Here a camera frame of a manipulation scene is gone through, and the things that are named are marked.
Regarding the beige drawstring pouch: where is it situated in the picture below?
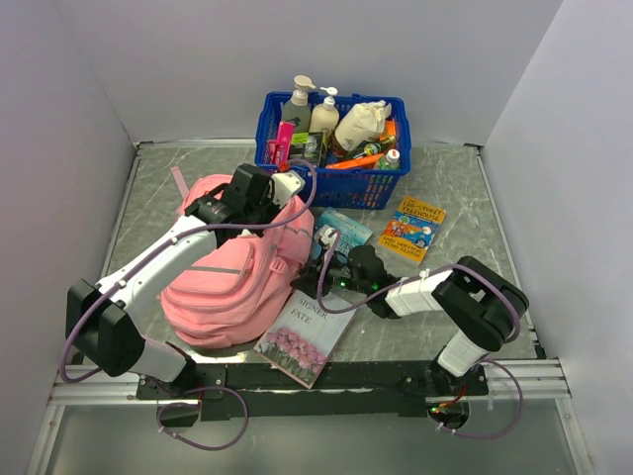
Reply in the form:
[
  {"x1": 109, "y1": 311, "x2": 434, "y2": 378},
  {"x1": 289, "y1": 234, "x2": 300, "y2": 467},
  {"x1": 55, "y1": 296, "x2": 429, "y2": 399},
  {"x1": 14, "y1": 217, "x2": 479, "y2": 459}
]
[{"x1": 332, "y1": 100, "x2": 392, "y2": 152}]

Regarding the orange toothbrush pack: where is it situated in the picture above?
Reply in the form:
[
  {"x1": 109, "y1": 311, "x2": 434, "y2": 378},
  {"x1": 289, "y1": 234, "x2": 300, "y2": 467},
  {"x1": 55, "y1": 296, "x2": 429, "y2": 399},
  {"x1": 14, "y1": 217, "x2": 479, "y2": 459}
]
[{"x1": 325, "y1": 152, "x2": 384, "y2": 170}]

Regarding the pink box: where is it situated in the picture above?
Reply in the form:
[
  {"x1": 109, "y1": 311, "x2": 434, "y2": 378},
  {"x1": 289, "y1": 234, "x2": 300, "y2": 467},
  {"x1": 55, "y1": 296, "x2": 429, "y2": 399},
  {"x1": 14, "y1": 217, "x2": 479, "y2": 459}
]
[{"x1": 266, "y1": 121, "x2": 295, "y2": 165}]

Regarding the blue plastic basket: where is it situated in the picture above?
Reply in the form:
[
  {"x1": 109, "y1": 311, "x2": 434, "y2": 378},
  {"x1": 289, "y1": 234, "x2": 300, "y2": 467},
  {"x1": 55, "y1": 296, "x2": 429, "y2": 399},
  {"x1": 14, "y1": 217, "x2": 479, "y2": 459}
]
[{"x1": 254, "y1": 91, "x2": 411, "y2": 210}]

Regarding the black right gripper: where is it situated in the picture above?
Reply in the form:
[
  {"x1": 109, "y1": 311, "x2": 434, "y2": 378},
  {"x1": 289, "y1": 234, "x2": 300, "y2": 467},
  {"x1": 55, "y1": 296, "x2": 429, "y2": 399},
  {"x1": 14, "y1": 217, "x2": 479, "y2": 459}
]
[{"x1": 291, "y1": 247, "x2": 371, "y2": 300}]

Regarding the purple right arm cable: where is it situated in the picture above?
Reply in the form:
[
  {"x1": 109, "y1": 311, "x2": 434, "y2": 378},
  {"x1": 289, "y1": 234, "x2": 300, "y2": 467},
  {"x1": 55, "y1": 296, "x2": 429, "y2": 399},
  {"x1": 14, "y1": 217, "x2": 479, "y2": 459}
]
[{"x1": 315, "y1": 230, "x2": 525, "y2": 439}]

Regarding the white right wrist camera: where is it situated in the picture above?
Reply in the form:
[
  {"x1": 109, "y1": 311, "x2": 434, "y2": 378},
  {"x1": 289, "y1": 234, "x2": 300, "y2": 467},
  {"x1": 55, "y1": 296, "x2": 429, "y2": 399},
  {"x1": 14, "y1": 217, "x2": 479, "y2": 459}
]
[{"x1": 311, "y1": 225, "x2": 341, "y2": 257}]

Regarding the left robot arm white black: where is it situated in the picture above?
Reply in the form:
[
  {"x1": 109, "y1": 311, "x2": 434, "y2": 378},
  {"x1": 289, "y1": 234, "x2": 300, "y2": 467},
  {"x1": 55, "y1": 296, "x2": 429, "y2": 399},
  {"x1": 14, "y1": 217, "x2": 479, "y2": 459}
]
[{"x1": 62, "y1": 164, "x2": 305, "y2": 398}]

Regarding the floral notebook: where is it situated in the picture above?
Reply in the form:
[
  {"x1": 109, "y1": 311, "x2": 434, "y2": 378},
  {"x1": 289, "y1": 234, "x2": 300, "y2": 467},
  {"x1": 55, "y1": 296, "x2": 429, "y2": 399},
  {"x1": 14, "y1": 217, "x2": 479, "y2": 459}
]
[{"x1": 253, "y1": 291, "x2": 355, "y2": 389}]

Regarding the grey pump bottle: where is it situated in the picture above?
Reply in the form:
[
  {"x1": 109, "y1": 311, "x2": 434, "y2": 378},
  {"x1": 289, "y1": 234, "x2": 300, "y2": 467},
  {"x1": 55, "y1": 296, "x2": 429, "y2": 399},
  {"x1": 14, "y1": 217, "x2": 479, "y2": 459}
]
[{"x1": 281, "y1": 75, "x2": 316, "y2": 134}]

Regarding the black green box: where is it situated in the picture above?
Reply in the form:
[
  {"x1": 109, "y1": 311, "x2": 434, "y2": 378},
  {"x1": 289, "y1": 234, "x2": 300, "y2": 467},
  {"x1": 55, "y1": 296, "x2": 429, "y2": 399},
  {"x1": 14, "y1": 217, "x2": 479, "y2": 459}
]
[{"x1": 288, "y1": 132, "x2": 327, "y2": 168}]

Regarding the cream pump bottle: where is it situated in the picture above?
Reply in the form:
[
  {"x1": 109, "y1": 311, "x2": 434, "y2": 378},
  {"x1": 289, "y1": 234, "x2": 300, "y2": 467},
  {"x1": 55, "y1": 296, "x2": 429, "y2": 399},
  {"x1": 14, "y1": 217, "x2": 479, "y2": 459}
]
[{"x1": 309, "y1": 86, "x2": 339, "y2": 137}]

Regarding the small green bottle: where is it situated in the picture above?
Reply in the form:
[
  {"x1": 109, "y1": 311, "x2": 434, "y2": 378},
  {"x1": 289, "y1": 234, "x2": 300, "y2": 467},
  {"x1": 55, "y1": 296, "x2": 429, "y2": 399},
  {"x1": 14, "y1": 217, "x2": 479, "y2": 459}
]
[{"x1": 364, "y1": 136, "x2": 397, "y2": 156}]

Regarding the yellow treehouse book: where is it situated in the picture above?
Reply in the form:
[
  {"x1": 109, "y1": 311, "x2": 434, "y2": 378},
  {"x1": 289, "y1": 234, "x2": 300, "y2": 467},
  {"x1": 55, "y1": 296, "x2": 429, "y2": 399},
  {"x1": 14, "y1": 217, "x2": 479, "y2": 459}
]
[{"x1": 378, "y1": 196, "x2": 446, "y2": 264}]

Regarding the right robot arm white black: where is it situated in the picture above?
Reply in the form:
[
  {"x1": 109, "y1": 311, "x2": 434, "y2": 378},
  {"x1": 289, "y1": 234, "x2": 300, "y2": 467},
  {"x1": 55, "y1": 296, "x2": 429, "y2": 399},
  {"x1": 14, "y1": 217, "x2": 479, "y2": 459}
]
[{"x1": 291, "y1": 245, "x2": 529, "y2": 394}]

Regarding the black mounting base rail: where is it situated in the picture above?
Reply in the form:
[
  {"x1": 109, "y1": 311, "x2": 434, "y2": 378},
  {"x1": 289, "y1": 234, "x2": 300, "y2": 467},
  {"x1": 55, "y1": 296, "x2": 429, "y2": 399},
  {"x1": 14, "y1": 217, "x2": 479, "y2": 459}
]
[{"x1": 136, "y1": 358, "x2": 573, "y2": 427}]

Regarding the teal paperback book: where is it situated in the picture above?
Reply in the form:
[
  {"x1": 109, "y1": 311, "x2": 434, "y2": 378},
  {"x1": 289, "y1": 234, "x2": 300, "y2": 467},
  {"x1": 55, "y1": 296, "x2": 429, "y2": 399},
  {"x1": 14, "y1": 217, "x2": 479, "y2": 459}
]
[{"x1": 310, "y1": 207, "x2": 373, "y2": 258}]

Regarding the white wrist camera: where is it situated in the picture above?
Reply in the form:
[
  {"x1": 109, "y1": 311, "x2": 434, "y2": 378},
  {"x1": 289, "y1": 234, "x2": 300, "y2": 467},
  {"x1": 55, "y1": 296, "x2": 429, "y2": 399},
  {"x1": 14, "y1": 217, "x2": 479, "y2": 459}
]
[
  {"x1": 311, "y1": 225, "x2": 341, "y2": 257},
  {"x1": 271, "y1": 168, "x2": 306, "y2": 208}
]

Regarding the pink student backpack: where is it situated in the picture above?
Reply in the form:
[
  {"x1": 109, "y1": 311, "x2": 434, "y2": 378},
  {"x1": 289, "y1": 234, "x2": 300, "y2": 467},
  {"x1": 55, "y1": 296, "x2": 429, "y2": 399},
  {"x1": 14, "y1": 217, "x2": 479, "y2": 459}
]
[{"x1": 160, "y1": 174, "x2": 315, "y2": 349}]

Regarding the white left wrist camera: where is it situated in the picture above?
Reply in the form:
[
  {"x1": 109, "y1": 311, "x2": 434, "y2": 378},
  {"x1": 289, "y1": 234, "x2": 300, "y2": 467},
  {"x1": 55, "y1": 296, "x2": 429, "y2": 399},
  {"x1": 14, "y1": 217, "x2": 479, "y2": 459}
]
[{"x1": 271, "y1": 168, "x2": 306, "y2": 208}]

